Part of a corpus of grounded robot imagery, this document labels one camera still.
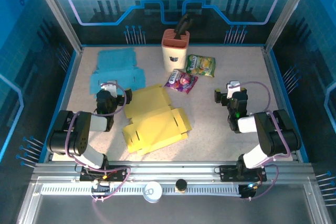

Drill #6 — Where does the blue paper box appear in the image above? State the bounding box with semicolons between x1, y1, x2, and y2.
89;47;146;95

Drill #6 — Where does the yellow paper box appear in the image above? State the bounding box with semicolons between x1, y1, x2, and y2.
122;83;194;156

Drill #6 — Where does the black electronics box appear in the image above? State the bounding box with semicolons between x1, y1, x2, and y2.
90;182;111;204
238;181;260;201

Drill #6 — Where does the yellow green candy bag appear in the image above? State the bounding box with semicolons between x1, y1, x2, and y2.
185;54;216;78

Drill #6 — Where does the purple candy bag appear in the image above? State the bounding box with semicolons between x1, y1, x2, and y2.
164;69;199;94

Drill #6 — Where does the cream knife block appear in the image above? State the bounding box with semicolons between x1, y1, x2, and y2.
161;28;191;73

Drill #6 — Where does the black round knob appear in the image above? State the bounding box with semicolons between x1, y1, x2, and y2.
175;178;187;194

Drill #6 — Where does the white round lid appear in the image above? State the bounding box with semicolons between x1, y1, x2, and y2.
143;181;163;204

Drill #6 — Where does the grey metal panel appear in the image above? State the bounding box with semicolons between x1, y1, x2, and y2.
18;176;329;224

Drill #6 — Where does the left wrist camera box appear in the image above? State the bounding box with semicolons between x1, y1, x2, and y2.
101;80;118;98

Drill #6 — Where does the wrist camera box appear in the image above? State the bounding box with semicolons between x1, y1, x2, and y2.
101;80;118;98
227;80;241;98

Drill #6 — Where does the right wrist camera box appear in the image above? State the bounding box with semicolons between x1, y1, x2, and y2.
227;80;241;98

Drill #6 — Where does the aluminium side rail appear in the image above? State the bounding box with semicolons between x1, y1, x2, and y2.
262;47;301;162
43;47;85;163

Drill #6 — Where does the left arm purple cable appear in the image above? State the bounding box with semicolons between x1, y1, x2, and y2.
64;82;132;204

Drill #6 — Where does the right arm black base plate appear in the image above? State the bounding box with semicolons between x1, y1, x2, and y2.
218;165;268;183

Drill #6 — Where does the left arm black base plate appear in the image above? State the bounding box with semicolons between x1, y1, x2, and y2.
79;165;129;183

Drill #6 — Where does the black knife handle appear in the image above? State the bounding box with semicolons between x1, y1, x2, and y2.
174;13;194;38

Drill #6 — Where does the aluminium mounting rail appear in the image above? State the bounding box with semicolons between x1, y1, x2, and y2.
31;160;314;183

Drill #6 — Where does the slotted grey cable duct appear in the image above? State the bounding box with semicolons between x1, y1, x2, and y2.
40;183;242;196

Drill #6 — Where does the aluminium frame post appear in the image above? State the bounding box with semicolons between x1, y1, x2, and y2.
264;0;317;53
30;0;83;53

